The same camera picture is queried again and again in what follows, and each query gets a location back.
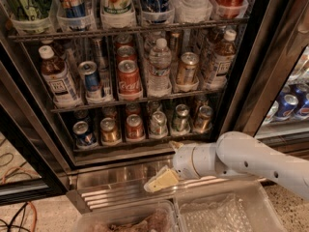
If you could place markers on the gold can bottom shelf left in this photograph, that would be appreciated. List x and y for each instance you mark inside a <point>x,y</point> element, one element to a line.
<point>109,130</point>

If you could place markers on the green can shelf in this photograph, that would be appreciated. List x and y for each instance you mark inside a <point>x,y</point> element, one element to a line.
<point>30,10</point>
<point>180,118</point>

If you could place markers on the gold can middle shelf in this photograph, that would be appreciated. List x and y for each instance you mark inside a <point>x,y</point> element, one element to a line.
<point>187,68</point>

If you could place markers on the green can bottom shelf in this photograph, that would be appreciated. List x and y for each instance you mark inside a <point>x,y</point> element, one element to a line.
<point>180,118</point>

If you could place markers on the silver can bottom shelf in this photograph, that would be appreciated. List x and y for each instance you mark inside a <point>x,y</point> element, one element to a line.
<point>158,124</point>

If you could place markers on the clear plastic bin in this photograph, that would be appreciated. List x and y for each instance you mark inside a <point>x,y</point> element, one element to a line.
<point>231,206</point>
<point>153,216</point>

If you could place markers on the red coke can behind front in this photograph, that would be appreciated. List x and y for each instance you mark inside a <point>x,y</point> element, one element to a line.
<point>133,108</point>

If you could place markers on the blue pepsi can bottom shelf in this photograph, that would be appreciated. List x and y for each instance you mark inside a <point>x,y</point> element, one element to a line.
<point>83,134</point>

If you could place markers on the gold can shelf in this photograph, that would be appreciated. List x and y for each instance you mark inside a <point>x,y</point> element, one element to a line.
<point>187,68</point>
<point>109,130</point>
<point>203,118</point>

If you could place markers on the red coke can bottom shelf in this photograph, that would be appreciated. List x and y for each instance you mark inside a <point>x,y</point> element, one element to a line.
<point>134,127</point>

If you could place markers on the tea bottle left middle shelf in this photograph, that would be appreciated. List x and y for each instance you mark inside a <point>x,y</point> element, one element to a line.
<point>57,76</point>

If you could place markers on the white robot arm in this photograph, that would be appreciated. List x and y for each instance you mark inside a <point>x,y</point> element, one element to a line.
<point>235,155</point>

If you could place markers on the left clear plastic bin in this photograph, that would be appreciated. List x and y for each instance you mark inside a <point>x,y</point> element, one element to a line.
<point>153,216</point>

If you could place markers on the open fridge door left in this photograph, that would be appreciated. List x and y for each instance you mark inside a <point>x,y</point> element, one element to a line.
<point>29,127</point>

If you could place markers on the gold can bottom shelf right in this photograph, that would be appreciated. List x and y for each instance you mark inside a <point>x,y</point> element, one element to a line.
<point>203,118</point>

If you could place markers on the tea bottle right middle shelf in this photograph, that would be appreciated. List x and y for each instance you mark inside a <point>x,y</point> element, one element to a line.
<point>222,56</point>

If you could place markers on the blue pepsi can right fridge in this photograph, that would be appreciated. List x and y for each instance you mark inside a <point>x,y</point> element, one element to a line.
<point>286,105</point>

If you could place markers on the right clear plastic bin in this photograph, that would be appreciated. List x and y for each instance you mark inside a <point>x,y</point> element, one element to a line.
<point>231,206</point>

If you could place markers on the clear water bottle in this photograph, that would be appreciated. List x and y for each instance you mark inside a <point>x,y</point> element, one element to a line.
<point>160,59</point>

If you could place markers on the metal fridge base grille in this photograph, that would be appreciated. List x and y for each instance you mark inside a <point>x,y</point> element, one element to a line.
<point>123,183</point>

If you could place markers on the closed fridge glass door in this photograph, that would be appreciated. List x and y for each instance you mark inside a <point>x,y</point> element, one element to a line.
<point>274,43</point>

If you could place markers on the large red coke can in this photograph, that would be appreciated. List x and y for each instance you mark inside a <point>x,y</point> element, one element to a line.
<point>128,77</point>

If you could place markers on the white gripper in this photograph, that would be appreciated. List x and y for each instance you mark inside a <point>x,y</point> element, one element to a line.
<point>182,162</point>

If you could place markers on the green can top shelf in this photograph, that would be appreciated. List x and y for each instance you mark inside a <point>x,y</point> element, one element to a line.
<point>30,10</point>

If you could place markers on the tea bottle shelf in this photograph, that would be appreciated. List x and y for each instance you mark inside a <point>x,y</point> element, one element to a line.
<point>57,76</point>
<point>222,56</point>

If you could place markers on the blue red bull can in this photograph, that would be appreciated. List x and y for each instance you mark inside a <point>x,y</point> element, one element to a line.
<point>88,70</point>

